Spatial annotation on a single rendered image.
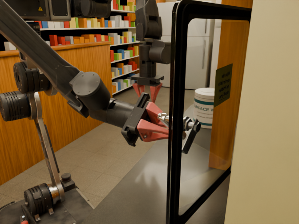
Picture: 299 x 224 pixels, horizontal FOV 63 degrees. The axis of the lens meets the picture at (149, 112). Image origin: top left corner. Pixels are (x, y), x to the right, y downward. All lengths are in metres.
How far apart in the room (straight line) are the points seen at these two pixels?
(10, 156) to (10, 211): 0.82
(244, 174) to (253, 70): 0.14
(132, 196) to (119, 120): 0.24
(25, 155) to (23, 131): 0.25
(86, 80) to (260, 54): 0.31
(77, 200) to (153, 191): 1.18
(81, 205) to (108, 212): 1.15
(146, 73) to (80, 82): 0.38
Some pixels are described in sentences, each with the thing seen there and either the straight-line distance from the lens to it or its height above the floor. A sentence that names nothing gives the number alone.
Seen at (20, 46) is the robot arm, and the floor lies 1.32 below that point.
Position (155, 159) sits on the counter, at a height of 0.94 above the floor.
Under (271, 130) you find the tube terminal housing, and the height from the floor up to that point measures 1.23.
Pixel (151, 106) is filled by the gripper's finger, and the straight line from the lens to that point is 0.49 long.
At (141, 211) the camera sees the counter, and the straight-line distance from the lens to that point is 0.63.
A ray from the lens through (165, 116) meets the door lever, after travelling 0.43.
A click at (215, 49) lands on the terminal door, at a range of 0.45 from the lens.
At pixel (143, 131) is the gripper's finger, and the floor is 1.16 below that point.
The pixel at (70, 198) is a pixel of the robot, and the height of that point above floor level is 0.24.
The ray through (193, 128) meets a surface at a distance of 0.40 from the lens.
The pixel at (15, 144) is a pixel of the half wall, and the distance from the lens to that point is 2.62.
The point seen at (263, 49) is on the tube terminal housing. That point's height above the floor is 1.33.
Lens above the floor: 1.36
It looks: 20 degrees down
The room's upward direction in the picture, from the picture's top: straight up
